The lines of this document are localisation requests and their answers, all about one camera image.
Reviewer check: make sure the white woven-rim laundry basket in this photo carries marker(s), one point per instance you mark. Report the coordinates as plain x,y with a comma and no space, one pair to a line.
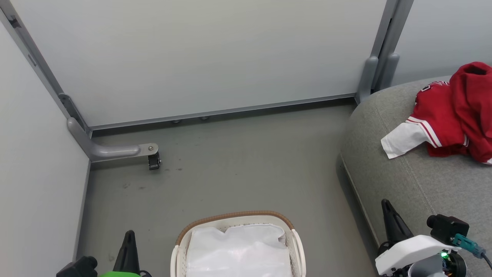
296,250

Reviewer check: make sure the white garment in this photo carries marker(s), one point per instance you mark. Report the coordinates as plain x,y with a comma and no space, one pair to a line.
238,254

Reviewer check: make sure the grey double partition post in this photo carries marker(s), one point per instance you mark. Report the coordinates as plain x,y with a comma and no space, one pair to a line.
384,46

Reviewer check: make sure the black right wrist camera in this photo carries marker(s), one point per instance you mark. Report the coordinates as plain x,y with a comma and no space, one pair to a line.
447,229

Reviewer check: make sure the grey slanted partition post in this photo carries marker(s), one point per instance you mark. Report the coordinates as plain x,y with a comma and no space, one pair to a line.
38,63

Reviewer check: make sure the grey fabric sofa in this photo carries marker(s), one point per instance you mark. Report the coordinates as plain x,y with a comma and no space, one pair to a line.
403,184

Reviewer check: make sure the small black caster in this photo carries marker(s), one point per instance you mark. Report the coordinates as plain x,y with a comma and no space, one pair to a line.
154,163

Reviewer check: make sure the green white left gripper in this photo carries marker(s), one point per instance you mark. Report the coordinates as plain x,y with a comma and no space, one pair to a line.
119,274

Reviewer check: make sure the grey curved partition foot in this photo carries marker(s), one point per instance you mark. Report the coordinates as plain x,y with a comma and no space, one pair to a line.
111,151

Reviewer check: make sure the red white-trimmed jersey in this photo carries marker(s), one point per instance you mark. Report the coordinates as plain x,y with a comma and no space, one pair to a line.
442,115

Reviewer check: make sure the grey partition bottom rail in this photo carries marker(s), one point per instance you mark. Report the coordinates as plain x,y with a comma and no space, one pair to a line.
223,111

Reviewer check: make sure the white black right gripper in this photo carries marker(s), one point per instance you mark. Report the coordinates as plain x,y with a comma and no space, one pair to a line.
411,252

